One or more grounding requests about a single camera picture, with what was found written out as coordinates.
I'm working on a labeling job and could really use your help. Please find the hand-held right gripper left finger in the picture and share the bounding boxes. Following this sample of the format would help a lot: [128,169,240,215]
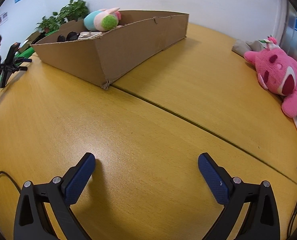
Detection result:
[13,152,96,240]

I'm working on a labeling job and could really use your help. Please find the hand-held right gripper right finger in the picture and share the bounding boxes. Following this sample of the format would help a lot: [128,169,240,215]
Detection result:
[198,152,281,240]

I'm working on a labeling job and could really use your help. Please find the brown cardboard box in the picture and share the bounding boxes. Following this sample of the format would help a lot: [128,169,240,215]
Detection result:
[30,10,190,90]

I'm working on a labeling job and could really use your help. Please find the pink plush bear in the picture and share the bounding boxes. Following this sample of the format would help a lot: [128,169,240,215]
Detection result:
[244,36,297,118]

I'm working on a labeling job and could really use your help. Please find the black tripod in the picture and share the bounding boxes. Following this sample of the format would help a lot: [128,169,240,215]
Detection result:
[0,57,32,88]

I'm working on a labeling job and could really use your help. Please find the black device with orange light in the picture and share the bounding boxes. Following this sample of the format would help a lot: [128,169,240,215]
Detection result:
[5,42,21,64]

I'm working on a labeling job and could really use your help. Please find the white phone case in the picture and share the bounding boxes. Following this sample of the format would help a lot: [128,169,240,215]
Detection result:
[77,31,102,40]

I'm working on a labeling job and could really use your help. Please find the black sunglasses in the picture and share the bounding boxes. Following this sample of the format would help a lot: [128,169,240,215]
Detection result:
[57,31,79,42]

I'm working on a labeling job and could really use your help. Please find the small green potted plant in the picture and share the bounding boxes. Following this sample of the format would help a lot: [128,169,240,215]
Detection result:
[35,15,60,33]

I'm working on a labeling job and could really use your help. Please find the teal and pink plush toy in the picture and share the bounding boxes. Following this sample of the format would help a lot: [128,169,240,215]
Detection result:
[83,7,122,32]

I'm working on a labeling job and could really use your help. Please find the large green potted plant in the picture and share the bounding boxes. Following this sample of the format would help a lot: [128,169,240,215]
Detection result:
[57,0,90,24]

